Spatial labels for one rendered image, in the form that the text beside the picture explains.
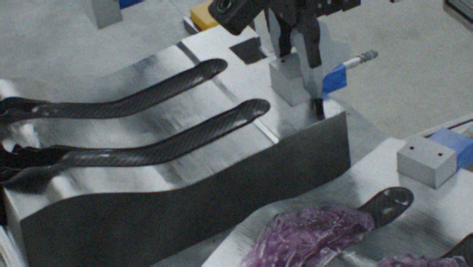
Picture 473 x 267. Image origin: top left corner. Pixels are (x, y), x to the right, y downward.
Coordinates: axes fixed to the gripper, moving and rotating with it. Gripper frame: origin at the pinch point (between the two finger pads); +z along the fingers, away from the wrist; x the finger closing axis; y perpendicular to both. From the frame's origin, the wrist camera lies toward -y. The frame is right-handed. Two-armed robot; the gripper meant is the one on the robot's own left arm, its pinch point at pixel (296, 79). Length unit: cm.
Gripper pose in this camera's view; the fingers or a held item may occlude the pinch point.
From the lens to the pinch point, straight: 111.4
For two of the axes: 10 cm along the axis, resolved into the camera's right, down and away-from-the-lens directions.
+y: 8.8, -3.8, 2.9
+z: 1.5, 7.9, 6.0
